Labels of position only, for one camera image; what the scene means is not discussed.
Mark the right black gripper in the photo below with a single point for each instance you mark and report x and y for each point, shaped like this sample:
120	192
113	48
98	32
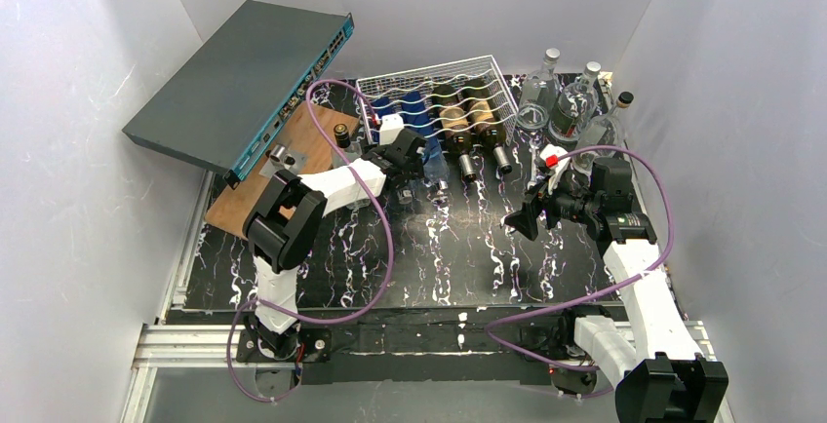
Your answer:
548	211

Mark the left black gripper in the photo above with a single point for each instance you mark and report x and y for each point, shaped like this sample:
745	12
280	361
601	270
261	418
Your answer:
409	166

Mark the amber labelled bottle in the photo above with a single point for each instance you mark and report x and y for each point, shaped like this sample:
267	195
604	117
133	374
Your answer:
350	147

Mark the dark wine bottle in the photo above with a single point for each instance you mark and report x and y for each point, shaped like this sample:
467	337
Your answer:
484	124
454	123

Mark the clear bottle blue label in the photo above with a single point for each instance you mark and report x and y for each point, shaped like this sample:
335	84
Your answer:
605	129

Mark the clear bottle green label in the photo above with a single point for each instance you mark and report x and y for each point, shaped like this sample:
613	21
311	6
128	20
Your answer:
539	93

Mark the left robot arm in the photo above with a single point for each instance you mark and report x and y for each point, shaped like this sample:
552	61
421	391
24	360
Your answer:
282	228

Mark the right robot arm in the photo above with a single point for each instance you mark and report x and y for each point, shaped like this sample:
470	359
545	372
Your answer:
660	374

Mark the small silver wrench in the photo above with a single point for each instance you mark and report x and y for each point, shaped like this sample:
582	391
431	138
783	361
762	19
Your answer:
535	157

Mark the wooden board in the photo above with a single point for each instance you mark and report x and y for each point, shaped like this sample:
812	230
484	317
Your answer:
232	207

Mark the metal plate with cylinder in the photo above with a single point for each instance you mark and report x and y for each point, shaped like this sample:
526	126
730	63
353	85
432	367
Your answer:
280	157

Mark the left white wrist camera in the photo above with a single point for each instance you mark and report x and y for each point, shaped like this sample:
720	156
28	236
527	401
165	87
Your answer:
387	128

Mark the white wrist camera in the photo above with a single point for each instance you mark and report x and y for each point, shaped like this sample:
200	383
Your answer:
552	161
387	128

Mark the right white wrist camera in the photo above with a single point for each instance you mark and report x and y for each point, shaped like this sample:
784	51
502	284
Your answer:
552	161

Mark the grey network switch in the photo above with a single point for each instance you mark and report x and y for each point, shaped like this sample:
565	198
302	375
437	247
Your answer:
225	105

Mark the aluminium frame rail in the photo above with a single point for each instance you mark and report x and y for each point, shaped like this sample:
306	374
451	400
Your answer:
417	322

